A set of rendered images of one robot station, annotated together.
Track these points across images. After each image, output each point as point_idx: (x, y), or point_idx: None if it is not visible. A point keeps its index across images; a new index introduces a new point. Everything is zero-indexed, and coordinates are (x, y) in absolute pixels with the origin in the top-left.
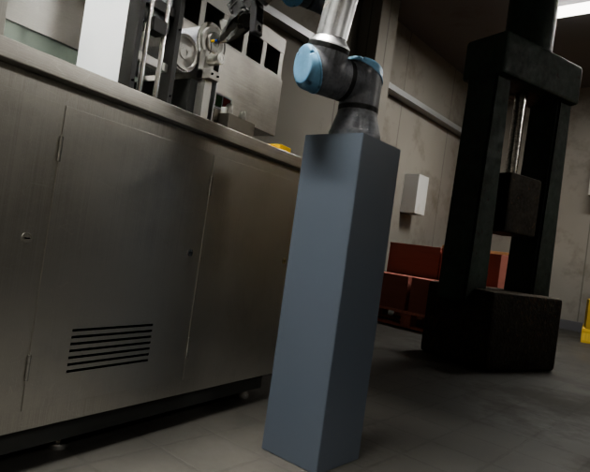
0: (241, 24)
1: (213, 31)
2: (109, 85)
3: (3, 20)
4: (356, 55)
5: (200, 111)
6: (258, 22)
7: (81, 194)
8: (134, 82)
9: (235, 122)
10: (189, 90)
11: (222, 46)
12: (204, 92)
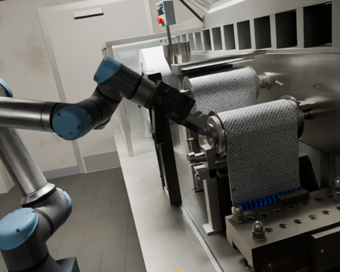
0: (186, 120)
1: (210, 121)
2: (125, 184)
3: (183, 137)
4: (18, 209)
5: (206, 205)
6: (153, 129)
7: None
8: (161, 177)
9: (231, 230)
10: None
11: (212, 137)
12: (204, 187)
